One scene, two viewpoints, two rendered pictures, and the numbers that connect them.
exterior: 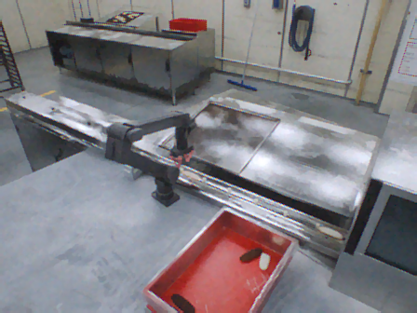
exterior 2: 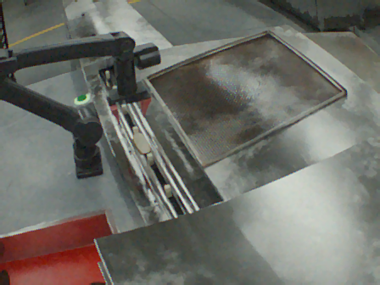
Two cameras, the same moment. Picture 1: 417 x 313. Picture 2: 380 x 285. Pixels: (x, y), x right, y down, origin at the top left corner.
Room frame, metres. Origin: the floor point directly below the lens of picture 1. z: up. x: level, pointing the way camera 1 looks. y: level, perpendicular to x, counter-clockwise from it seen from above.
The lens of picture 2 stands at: (0.41, -0.72, 1.67)
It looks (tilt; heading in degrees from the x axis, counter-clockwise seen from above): 36 degrees down; 39
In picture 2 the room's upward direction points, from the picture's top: 7 degrees counter-clockwise
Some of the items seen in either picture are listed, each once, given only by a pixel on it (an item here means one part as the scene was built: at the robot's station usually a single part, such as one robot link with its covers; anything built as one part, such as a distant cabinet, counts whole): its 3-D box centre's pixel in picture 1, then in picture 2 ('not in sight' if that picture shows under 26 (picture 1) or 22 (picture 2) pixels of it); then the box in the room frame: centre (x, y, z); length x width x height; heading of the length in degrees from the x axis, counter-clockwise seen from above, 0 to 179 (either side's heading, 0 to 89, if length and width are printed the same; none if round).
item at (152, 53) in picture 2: (184, 122); (136, 51); (1.26, 0.13, 1.12); 0.11 x 0.09 x 0.12; 152
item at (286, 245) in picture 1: (225, 272); (46, 282); (0.62, -0.05, 0.88); 0.49 x 0.34 x 0.10; 145
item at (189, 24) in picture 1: (188, 24); not in sight; (5.04, 0.38, 0.94); 0.51 x 0.36 x 0.13; 61
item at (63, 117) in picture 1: (60, 115); (85, 24); (1.82, 1.04, 0.89); 1.25 x 0.18 x 0.09; 57
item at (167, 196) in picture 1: (165, 190); (86, 153); (1.08, 0.22, 0.86); 0.12 x 0.09 x 0.08; 47
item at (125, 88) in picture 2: (181, 143); (126, 84); (1.22, 0.14, 1.03); 0.10 x 0.07 x 0.07; 146
